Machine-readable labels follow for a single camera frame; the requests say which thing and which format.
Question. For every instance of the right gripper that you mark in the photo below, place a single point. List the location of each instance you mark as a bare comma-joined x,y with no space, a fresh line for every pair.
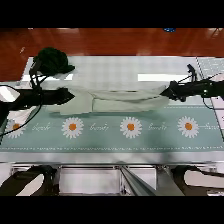
175,90

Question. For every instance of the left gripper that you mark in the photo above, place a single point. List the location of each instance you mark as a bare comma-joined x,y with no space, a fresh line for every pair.
56,96

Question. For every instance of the white shirt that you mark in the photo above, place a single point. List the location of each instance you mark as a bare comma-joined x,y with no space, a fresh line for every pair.
113,100

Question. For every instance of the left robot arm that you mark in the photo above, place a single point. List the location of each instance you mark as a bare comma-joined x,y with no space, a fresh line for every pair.
23,96

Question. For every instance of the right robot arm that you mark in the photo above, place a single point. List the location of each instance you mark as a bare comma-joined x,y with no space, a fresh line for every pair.
208,88

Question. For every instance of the dark green garment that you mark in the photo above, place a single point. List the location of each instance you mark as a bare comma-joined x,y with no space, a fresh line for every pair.
53,61

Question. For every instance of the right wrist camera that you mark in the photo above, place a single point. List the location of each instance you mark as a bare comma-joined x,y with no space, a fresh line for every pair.
192,70

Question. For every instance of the silver frame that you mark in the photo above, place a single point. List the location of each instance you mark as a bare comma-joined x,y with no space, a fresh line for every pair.
110,178

